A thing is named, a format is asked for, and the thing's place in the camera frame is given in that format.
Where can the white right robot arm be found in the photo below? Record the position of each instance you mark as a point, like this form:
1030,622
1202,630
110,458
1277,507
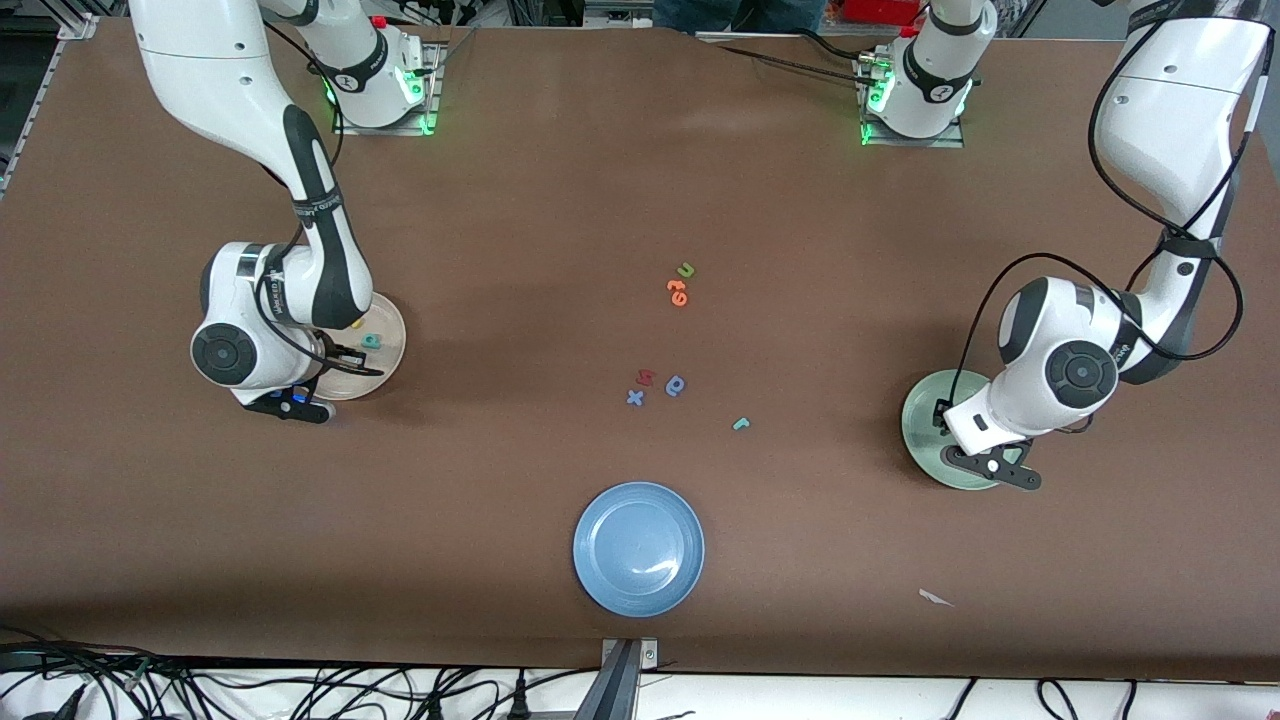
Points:
220,60

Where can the blue foam letter a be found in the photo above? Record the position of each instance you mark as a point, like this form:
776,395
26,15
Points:
682,390

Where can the brown table cover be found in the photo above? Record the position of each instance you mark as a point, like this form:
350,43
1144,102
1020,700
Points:
640,180

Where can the blue round plate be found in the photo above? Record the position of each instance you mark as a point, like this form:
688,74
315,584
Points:
638,550

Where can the beige round plate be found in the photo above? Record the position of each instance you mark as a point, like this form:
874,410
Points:
390,350

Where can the green round plate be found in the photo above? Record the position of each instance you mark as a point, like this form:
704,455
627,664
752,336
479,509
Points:
920,440

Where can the white paper scrap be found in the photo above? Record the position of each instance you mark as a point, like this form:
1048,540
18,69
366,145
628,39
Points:
933,597

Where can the red box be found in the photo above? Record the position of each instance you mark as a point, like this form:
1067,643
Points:
880,10

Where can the grey metal stand post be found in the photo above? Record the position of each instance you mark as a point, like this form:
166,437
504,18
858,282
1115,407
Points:
615,690

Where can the aluminium frame rail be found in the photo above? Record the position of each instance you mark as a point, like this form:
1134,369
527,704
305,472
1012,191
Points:
45,100

